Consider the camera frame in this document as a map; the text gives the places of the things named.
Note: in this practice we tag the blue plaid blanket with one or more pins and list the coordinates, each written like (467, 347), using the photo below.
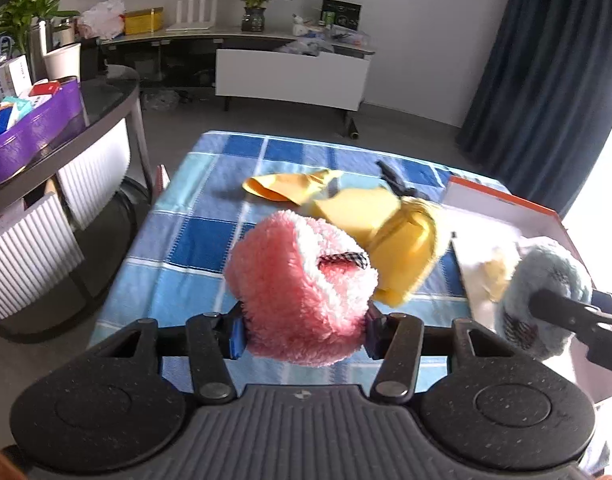
(185, 240)

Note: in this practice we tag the white paper cup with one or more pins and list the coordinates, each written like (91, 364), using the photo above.
(63, 62)

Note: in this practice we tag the grey television stand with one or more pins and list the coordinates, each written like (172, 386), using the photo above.
(195, 36)

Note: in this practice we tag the white router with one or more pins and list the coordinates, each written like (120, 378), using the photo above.
(190, 25)

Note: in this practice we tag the light blue plush toy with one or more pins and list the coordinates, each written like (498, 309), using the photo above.
(551, 270)

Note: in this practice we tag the small white figurine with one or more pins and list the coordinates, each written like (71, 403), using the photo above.
(299, 27)

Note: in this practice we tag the yellow fabric pouch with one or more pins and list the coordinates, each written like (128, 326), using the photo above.
(406, 250)

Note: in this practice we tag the teal packet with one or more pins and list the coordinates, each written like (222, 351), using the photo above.
(18, 109)

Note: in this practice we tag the yellow box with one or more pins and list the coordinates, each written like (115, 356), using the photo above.
(143, 22)

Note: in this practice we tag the dark green box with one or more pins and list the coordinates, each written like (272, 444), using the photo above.
(343, 12)

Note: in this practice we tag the clear plastic bag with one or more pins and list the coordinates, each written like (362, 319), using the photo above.
(160, 100)

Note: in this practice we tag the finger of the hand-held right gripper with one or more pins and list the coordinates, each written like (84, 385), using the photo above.
(561, 310)
(611, 301)

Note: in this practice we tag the dark blue sock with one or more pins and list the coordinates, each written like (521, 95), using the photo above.
(392, 175)

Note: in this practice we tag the tall plant in silver vase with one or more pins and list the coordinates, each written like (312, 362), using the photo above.
(20, 15)

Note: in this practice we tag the dark blue curtain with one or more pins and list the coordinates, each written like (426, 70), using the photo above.
(536, 85)

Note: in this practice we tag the pink plush toy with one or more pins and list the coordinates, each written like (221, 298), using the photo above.
(296, 285)

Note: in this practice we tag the white cabinet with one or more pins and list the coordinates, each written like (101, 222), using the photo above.
(286, 77)

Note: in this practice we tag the white box with orange edges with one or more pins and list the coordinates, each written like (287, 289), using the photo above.
(486, 220)

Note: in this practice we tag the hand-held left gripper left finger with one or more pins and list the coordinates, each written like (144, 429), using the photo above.
(237, 335)

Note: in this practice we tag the dark table with ribbed panels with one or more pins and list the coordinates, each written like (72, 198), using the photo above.
(105, 105)

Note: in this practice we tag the red and white box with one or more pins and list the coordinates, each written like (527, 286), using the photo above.
(44, 88)

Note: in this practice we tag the black tube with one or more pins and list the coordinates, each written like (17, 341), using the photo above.
(354, 129)

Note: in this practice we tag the purple storage bin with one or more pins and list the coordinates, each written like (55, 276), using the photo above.
(30, 135)

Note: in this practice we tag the pile of clear plastic packets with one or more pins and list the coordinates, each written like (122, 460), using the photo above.
(341, 37)

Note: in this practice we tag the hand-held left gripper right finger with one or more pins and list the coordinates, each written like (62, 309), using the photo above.
(373, 335)

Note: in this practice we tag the white plastic bag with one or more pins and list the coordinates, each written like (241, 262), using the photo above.
(103, 17)

